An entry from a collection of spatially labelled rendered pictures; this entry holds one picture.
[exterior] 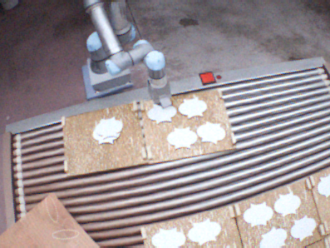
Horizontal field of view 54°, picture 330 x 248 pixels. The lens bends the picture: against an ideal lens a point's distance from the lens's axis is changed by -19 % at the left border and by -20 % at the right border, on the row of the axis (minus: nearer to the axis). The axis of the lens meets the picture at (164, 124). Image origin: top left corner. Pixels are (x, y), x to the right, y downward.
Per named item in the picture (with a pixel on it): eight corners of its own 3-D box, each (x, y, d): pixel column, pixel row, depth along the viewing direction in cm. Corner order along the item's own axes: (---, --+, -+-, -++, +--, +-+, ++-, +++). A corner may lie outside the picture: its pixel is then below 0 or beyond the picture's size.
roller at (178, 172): (18, 198, 175) (15, 195, 171) (346, 119, 189) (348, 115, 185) (19, 206, 173) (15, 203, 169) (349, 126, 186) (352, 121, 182)
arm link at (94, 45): (86, 52, 205) (82, 36, 193) (108, 41, 207) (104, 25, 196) (93, 64, 198) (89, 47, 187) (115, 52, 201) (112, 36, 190)
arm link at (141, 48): (124, 45, 167) (134, 59, 161) (146, 36, 169) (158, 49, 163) (126, 57, 173) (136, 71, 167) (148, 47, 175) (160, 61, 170)
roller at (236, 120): (16, 167, 187) (12, 163, 183) (333, 94, 200) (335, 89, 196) (17, 175, 184) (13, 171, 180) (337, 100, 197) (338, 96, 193)
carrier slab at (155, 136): (140, 103, 199) (140, 101, 197) (219, 91, 200) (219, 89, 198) (149, 165, 179) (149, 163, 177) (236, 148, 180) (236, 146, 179)
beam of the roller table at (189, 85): (8, 130, 204) (5, 125, 199) (321, 62, 218) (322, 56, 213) (8, 141, 199) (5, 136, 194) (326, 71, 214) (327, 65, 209)
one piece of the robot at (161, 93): (155, 93, 164) (158, 116, 177) (174, 85, 166) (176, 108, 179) (144, 74, 170) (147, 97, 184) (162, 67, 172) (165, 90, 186)
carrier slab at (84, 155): (63, 119, 197) (62, 117, 196) (136, 103, 199) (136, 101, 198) (66, 176, 177) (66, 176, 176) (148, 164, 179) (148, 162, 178)
